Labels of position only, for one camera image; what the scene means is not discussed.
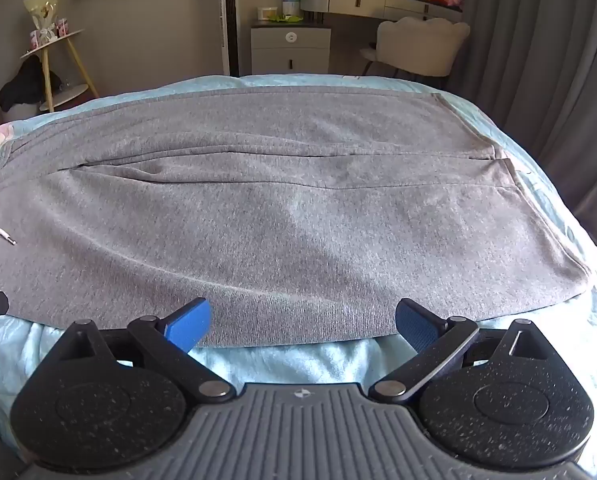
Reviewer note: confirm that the side table with yellow legs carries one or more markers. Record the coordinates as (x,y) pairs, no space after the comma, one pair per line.
(68,45)

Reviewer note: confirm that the grey sweater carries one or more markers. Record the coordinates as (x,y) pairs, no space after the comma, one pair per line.
(278,210)

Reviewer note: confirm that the green item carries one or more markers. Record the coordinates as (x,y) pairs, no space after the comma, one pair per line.
(286,18)

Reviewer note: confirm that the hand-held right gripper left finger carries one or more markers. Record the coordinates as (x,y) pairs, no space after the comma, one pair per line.
(191,322)

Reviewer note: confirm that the wrapped flower bouquet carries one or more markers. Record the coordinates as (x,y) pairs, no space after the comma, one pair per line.
(43,10)

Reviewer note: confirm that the grey curtain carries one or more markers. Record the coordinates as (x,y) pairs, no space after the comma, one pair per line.
(538,60)

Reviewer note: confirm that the black cloth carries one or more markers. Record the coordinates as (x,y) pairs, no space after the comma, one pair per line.
(26,85)

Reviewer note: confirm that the pink cup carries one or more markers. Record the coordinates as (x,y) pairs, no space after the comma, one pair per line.
(63,26)

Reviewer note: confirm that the grey white dressing table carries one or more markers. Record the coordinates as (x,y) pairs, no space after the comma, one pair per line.
(368,2)

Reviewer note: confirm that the small white box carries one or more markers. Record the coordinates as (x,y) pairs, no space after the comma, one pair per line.
(267,13)

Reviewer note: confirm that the white tower fan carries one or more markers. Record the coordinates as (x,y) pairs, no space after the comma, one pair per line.
(226,20)

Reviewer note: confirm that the light blue printed blanket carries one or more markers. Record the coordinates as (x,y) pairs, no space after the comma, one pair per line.
(278,360)

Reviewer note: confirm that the blue white canister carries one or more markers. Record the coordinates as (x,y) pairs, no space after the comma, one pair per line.
(292,1)

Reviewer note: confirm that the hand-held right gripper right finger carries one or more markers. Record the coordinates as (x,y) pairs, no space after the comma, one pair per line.
(418,325)

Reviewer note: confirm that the white grey nightstand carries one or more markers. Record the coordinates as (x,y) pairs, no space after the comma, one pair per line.
(288,50)

